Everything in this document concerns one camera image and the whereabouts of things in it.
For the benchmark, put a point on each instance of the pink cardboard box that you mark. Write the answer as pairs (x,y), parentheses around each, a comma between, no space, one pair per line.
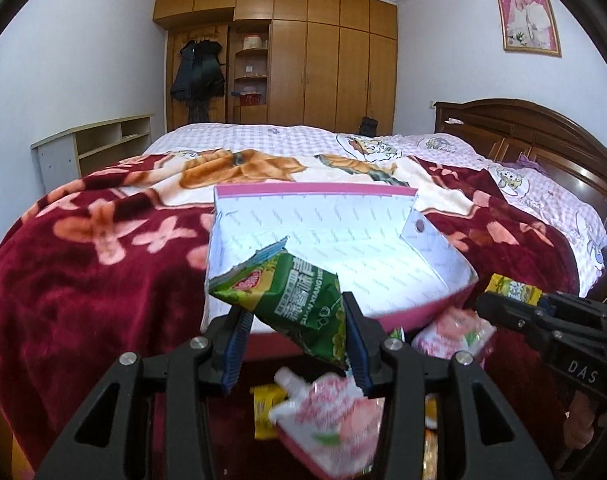
(400,268)

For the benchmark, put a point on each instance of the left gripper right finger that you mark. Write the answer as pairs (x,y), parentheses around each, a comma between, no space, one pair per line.
(479,436)

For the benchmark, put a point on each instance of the pink peach jelly pouch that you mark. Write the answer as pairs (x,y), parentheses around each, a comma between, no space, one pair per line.
(330,426)

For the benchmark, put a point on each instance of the wooden headboard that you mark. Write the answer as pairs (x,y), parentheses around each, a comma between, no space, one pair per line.
(504,129)

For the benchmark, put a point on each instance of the yellow pastry packet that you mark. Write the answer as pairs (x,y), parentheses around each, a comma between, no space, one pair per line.
(264,399)

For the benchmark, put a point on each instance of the person's right hand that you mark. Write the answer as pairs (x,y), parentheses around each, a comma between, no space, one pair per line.
(580,421)

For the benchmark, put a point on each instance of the wooden wardrobe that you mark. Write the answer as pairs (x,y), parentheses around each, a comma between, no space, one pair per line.
(328,64)

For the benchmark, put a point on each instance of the white low shelf unit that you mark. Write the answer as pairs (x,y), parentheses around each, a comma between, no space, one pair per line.
(76,152)

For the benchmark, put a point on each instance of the framed wedding photo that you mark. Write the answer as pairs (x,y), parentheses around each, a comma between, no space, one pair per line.
(529,26)

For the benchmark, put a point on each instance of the large green pea snack bag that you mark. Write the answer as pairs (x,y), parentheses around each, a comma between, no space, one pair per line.
(294,297)

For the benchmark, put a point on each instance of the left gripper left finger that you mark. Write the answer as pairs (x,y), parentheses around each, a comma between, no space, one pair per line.
(147,417)

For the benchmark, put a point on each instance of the dark hanging coat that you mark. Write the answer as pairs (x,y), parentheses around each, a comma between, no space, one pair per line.
(199,78)

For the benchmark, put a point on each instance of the yellow green candy packet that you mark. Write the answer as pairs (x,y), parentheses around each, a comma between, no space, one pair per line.
(507,287)

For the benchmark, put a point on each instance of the red floral fleece blanket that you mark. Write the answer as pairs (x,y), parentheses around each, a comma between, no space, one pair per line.
(116,261)

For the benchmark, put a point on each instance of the black bag by wardrobe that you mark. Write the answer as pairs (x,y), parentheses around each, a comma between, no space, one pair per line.
(368,127)

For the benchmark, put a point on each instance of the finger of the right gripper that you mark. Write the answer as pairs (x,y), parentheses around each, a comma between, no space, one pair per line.
(537,324)
(575,309)

